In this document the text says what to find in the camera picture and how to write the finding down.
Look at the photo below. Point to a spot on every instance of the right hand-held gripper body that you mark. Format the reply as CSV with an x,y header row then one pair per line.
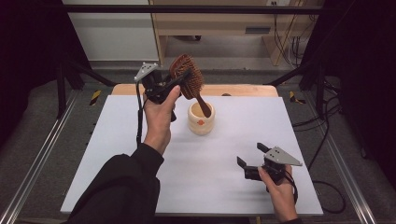
x,y
274,169

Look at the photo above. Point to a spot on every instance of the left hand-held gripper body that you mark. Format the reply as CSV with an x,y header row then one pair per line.
x,y
155,88

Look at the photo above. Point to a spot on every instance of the brown wooden hairbrush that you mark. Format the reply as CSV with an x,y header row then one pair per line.
x,y
194,81

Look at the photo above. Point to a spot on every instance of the cream ceramic cup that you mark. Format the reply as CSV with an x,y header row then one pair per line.
x,y
201,126

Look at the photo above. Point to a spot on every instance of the person's right hand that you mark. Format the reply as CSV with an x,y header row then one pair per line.
x,y
281,199

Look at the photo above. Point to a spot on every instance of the person's left hand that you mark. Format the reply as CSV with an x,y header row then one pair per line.
x,y
158,124

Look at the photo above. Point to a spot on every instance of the yellow black tape strip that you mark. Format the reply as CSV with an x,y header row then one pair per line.
x,y
95,97
294,98

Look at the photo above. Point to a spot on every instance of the wooden table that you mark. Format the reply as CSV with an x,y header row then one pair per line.
x,y
243,90

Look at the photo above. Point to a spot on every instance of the white cabinet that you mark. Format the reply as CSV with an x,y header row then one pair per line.
x,y
115,37

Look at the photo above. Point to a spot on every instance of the light wooden desk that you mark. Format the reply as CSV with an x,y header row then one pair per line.
x,y
218,23

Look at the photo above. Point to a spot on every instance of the grey desk label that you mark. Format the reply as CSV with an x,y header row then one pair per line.
x,y
257,30

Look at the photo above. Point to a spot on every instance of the black curtain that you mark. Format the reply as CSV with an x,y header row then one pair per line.
x,y
367,77
28,62

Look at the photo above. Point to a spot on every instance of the black horizontal frame bar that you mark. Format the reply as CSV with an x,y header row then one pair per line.
x,y
186,9

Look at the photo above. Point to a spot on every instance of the aluminium floor rail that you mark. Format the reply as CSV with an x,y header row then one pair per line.
x,y
348,174
40,149

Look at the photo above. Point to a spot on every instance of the black frame strut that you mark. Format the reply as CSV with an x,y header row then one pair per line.
x,y
61,90
320,90

